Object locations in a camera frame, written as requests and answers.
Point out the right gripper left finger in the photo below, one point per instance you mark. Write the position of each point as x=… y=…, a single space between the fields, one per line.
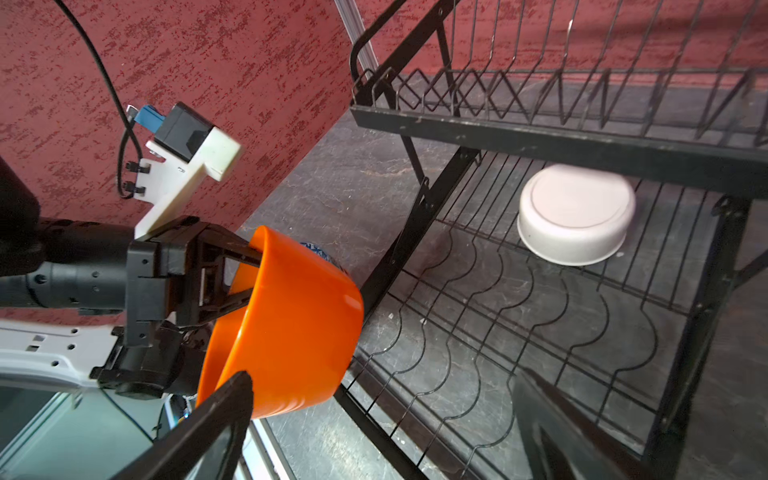
x=208 y=444

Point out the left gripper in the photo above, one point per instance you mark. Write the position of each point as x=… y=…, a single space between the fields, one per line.
x=175 y=286

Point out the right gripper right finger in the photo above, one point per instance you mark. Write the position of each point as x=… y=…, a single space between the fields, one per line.
x=560 y=442

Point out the orange bowl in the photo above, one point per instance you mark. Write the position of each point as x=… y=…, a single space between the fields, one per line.
x=297 y=333

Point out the white bowl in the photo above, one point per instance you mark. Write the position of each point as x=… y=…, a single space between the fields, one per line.
x=574 y=216

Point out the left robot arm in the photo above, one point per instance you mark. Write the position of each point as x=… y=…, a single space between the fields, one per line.
x=57 y=263

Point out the blue patterned bowl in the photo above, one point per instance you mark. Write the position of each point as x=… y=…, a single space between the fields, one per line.
x=324 y=255

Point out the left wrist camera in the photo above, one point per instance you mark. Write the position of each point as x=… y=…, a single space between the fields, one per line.
x=186 y=148

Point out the black wire dish rack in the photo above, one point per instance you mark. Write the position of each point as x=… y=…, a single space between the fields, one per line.
x=671 y=95

